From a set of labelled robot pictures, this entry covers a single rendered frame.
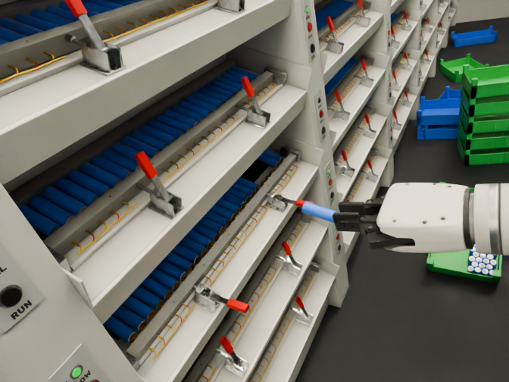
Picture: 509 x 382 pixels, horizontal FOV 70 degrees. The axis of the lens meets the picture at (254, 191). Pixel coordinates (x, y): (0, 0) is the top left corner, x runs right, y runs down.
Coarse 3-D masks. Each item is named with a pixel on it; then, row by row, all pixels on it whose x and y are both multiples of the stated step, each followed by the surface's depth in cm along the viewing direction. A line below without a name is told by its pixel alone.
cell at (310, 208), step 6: (306, 204) 56; (312, 204) 56; (306, 210) 56; (312, 210) 56; (318, 210) 56; (324, 210) 55; (330, 210) 55; (318, 216) 56; (324, 216) 55; (330, 216) 55
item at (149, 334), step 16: (288, 160) 86; (272, 176) 81; (256, 208) 75; (240, 224) 70; (224, 240) 67; (240, 240) 69; (208, 256) 64; (192, 272) 61; (176, 304) 57; (160, 320) 55; (144, 336) 53; (128, 352) 51; (144, 352) 52
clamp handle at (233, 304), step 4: (212, 292) 58; (208, 296) 58; (212, 296) 58; (216, 296) 58; (220, 296) 58; (216, 300) 58; (220, 300) 58; (224, 300) 57; (228, 300) 57; (232, 300) 57; (236, 300) 57; (224, 304) 57; (228, 304) 56; (232, 304) 56; (236, 304) 56; (240, 304) 56; (244, 304) 56; (236, 308) 56; (240, 308) 55; (244, 308) 55; (248, 308) 56; (244, 312) 55
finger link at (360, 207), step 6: (378, 198) 54; (384, 198) 53; (342, 204) 55; (348, 204) 54; (354, 204) 53; (360, 204) 53; (342, 210) 55; (348, 210) 54; (354, 210) 54; (360, 210) 53; (366, 210) 53; (372, 210) 53; (378, 210) 53
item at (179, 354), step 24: (288, 144) 90; (312, 168) 89; (288, 192) 82; (264, 216) 75; (288, 216) 79; (264, 240) 71; (192, 264) 65; (240, 264) 66; (168, 288) 61; (216, 288) 62; (240, 288) 66; (192, 312) 59; (216, 312) 59; (168, 336) 55; (192, 336) 56; (168, 360) 53; (192, 360) 56
